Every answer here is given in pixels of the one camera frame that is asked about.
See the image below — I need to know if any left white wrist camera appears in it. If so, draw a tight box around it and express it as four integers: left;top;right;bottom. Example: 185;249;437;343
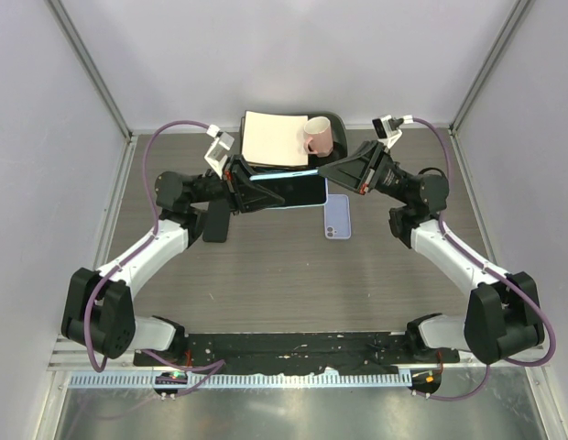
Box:
204;125;235;178

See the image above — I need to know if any cream notebook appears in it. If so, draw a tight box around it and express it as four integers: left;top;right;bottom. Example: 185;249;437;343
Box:
241;111;309;168

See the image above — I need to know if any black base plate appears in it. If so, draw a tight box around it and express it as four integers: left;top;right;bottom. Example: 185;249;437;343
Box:
155;332;460;376

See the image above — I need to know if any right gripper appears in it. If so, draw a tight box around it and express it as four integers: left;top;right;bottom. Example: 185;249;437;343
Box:
315;140;410;206

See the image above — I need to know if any pink mug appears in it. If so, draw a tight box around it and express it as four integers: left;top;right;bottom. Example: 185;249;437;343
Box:
303;116;333;158

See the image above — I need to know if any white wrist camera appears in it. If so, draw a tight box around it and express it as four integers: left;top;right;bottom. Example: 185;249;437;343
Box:
372;115;413;150
204;125;235;178

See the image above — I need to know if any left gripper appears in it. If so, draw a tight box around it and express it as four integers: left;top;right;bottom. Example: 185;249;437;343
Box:
192;156;286;217

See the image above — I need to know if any dark green tray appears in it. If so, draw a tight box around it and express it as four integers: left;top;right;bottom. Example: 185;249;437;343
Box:
239;112;348;170

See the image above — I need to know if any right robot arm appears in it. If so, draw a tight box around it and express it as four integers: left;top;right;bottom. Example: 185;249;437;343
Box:
318;141;556;365

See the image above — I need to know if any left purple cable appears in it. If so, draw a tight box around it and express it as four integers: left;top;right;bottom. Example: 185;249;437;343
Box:
83;119;230;398

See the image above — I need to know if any slotted cable duct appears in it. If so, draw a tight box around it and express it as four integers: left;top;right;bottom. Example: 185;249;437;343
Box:
68;369;411;390

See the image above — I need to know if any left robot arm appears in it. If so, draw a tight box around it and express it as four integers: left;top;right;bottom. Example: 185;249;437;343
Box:
60;156;284;366

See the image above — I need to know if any black phone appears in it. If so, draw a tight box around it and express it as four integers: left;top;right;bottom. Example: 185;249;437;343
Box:
202;200;231;244

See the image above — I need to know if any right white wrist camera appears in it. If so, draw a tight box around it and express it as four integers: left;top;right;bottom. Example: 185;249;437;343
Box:
372;115;413;150

